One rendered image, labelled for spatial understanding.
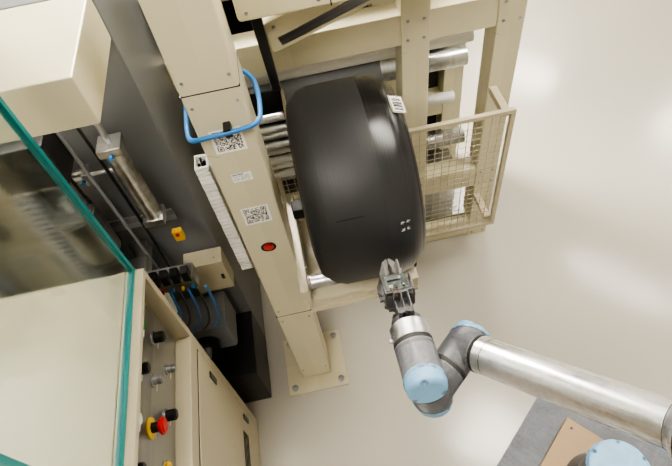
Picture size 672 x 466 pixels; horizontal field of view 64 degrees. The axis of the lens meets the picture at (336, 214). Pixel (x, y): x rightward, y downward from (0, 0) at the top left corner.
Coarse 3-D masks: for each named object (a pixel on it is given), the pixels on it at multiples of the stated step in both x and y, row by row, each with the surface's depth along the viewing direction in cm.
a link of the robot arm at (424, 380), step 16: (416, 336) 118; (400, 352) 118; (416, 352) 115; (432, 352) 116; (400, 368) 117; (416, 368) 113; (432, 368) 113; (416, 384) 112; (432, 384) 112; (416, 400) 115; (432, 400) 116
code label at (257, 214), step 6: (264, 204) 147; (240, 210) 147; (246, 210) 147; (252, 210) 148; (258, 210) 148; (264, 210) 149; (246, 216) 149; (252, 216) 150; (258, 216) 150; (264, 216) 151; (270, 216) 151; (246, 222) 151; (252, 222) 152; (258, 222) 152
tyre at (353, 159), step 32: (320, 96) 139; (352, 96) 137; (384, 96) 137; (288, 128) 141; (320, 128) 132; (352, 128) 132; (384, 128) 131; (320, 160) 130; (352, 160) 130; (384, 160) 130; (320, 192) 130; (352, 192) 130; (384, 192) 130; (416, 192) 133; (320, 224) 133; (352, 224) 132; (384, 224) 133; (416, 224) 136; (320, 256) 140; (352, 256) 137; (384, 256) 140; (416, 256) 145
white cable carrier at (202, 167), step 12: (204, 156) 136; (204, 168) 134; (204, 180) 137; (216, 180) 142; (216, 192) 141; (216, 204) 145; (228, 216) 149; (228, 228) 154; (228, 240) 158; (240, 240) 159; (240, 252) 164; (240, 264) 168
